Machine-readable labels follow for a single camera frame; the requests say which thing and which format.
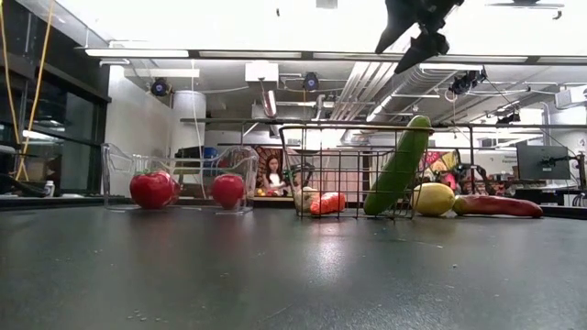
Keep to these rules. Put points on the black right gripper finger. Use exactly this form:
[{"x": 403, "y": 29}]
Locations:
[
  {"x": 426, "y": 48},
  {"x": 403, "y": 16}
]

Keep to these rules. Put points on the green cucumber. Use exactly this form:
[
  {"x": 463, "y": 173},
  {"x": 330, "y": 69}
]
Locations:
[{"x": 399, "y": 169}]

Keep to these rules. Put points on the yellow mango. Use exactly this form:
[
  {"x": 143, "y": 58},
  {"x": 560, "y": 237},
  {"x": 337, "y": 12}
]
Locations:
[{"x": 433, "y": 200}]

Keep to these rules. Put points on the red sweet potato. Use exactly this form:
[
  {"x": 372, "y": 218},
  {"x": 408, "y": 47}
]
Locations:
[{"x": 500, "y": 206}]

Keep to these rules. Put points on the orange carrot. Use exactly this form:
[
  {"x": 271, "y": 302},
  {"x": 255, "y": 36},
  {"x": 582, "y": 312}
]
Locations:
[{"x": 328, "y": 203}]

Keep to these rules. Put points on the red tomato green stem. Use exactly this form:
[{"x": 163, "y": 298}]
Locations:
[
  {"x": 227, "y": 191},
  {"x": 150, "y": 190}
]

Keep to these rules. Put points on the dark red apple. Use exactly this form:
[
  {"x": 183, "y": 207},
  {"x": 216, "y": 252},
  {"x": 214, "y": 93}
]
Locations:
[{"x": 177, "y": 190}]

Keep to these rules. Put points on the round blue black lamp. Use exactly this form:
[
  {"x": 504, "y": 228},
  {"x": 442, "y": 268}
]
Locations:
[
  {"x": 160, "y": 87},
  {"x": 311, "y": 81}
]

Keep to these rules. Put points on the colourful patterned cloth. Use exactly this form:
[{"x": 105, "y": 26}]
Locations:
[{"x": 442, "y": 162}]

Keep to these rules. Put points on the black computer monitor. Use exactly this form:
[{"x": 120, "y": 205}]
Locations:
[{"x": 543, "y": 161}]

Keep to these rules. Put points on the white garlic bulb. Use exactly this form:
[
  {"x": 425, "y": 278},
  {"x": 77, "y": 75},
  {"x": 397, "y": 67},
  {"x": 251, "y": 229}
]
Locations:
[{"x": 303, "y": 199}]

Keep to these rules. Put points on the person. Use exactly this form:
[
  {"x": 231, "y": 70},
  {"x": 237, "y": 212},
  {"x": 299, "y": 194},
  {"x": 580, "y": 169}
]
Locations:
[{"x": 274, "y": 174}]

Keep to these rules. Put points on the white cylindrical column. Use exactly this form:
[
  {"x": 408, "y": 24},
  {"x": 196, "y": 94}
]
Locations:
[{"x": 189, "y": 119}]

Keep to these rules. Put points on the clear plastic bin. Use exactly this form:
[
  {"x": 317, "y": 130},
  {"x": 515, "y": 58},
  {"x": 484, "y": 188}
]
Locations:
[{"x": 192, "y": 201}]

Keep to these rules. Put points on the white bottle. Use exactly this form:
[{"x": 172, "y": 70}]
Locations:
[{"x": 49, "y": 189}]

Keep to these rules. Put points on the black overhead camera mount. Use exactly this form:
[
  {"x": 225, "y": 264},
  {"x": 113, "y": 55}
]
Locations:
[{"x": 465, "y": 82}]

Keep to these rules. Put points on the black metal frame rail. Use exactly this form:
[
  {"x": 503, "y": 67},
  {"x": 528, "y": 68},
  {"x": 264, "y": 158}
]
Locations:
[{"x": 238, "y": 121}]

